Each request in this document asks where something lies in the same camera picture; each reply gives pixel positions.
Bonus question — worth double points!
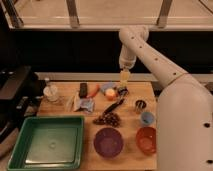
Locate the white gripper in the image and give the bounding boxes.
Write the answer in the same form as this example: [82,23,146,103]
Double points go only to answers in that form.
[119,48,136,86]

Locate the blue sponge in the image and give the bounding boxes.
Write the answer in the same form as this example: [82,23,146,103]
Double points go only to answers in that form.
[100,82,116,94]

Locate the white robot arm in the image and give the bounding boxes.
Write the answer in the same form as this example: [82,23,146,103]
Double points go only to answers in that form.
[119,26,213,171]

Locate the small blue cup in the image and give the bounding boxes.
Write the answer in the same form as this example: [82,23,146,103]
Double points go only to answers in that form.
[140,112,155,126]

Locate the white paper cup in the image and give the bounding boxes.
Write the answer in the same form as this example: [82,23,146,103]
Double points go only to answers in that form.
[43,85,59,102]

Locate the orange carrot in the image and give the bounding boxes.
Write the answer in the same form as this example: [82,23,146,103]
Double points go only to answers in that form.
[87,84,100,98]

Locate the bunch of dark grapes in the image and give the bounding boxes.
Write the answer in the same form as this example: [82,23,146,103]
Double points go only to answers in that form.
[93,112,121,127]

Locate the crumpled blue white packet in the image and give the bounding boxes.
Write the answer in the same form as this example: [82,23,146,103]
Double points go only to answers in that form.
[66,93,96,114]

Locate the red bowl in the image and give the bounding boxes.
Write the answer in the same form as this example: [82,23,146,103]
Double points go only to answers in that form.
[135,127,156,155]

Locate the purple bowl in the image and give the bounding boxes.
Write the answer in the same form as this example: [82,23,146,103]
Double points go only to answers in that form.
[93,127,124,158]

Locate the green plastic tray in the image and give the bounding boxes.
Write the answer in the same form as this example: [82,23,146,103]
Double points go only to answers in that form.
[7,116,84,171]

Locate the black equipment at left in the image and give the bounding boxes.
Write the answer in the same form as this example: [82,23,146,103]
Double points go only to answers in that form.
[0,66,44,143]

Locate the black handled utensil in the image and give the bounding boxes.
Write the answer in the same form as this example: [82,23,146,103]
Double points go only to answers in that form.
[103,87,129,114]

